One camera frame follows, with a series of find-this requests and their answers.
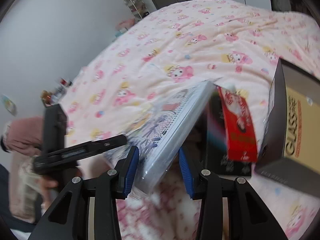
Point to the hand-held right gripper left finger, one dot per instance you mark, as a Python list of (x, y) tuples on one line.
[(132, 165)]

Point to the white shelf rack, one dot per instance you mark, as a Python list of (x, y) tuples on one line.
[(135, 3)]

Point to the pink printed blanket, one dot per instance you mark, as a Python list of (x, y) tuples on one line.
[(175, 42)]

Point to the round wall sticker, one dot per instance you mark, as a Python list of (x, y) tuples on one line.
[(8, 105)]

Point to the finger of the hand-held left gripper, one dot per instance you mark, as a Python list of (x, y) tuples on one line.
[(105, 143)]

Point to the pink plush character cloth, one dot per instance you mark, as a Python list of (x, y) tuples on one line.
[(155, 210)]

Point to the person's left hand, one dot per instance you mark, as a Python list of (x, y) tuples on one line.
[(47, 184)]

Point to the black storage box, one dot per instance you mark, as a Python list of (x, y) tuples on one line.
[(275, 105)]

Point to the yellow printed card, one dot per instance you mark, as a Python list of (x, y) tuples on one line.
[(307, 135)]

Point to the person's pink clothing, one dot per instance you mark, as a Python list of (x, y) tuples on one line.
[(23, 135)]

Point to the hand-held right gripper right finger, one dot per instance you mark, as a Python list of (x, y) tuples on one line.
[(185, 170)]

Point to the red printed packet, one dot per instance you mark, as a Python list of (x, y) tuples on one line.
[(240, 135)]

